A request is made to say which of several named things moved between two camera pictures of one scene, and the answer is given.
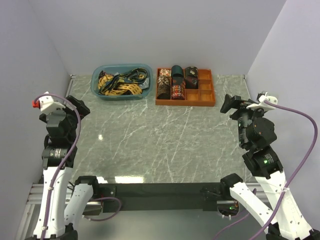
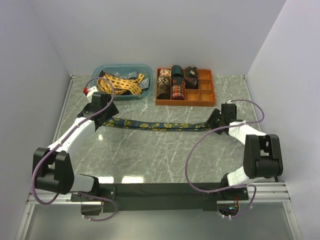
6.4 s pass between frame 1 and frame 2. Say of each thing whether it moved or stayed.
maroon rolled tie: stayed
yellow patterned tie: stayed
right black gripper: moved
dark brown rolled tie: stayed
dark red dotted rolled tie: stayed
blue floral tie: moved
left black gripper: moved
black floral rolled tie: stayed
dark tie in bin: stayed
